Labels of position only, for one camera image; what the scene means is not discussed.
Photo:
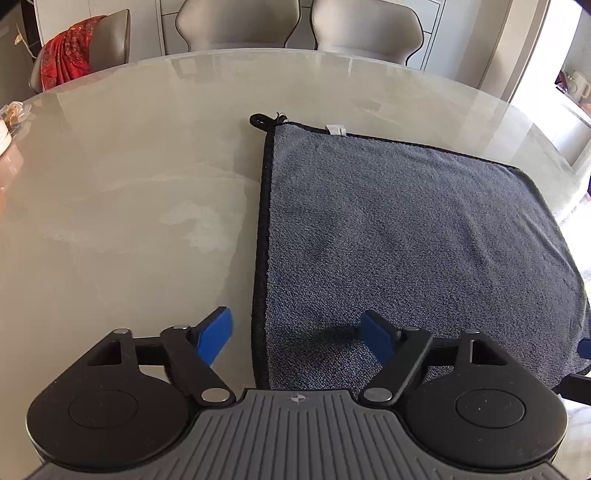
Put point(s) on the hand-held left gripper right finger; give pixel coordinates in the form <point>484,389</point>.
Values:
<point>376,337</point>

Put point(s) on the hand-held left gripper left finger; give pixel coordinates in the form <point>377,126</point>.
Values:
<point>213,338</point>

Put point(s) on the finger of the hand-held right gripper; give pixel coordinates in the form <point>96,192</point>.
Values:
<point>577,374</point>

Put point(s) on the grey towel with black trim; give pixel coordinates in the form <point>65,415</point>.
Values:
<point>401,240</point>

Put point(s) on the white kettle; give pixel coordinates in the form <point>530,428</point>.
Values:
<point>576,83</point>

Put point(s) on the white jar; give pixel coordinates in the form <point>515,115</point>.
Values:
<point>3,136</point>

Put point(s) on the clear plastic snack bag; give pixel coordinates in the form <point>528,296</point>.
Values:
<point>13,114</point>

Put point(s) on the beige leather dining chair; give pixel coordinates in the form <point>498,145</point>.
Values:
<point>367,27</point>
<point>238,23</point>
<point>99,41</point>

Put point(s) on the red patterned cloth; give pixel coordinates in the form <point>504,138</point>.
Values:
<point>67,50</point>

